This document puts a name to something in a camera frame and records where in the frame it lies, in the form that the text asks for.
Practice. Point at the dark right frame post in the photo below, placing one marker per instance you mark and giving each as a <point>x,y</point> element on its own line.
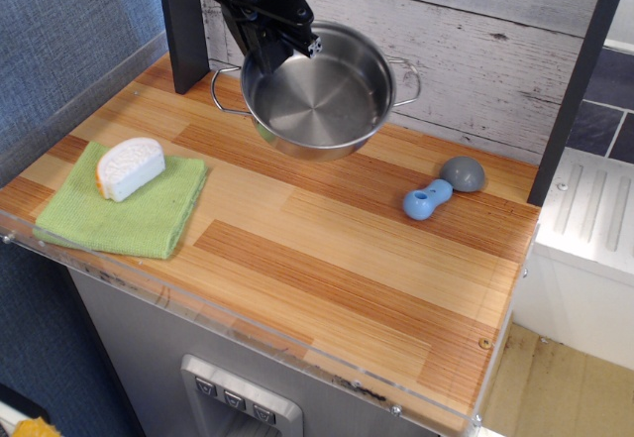
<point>592,45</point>

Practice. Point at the clear acrylic front guard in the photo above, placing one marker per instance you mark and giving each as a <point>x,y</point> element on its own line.
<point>147,325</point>

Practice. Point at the white ribbed toy appliance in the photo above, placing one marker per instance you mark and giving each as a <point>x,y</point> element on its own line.
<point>577,287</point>

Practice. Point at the yellow object at bottom corner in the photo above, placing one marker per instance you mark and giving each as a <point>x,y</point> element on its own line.
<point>35,428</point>

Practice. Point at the white toy cheese wedge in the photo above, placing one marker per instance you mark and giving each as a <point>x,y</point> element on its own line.
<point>127,167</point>

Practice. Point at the green folded cloth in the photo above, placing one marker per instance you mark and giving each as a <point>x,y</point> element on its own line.
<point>148,224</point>

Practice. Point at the stainless steel two-handled pan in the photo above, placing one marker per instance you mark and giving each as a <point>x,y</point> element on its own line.
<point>326,107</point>

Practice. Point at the grey toy dispenser panel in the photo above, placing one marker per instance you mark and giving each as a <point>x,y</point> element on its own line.
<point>224,404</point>

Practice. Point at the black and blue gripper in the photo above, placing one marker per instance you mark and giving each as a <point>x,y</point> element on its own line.
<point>271,47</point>

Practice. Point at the blue and grey toy masher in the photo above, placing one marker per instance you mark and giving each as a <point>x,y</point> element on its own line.
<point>462,174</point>

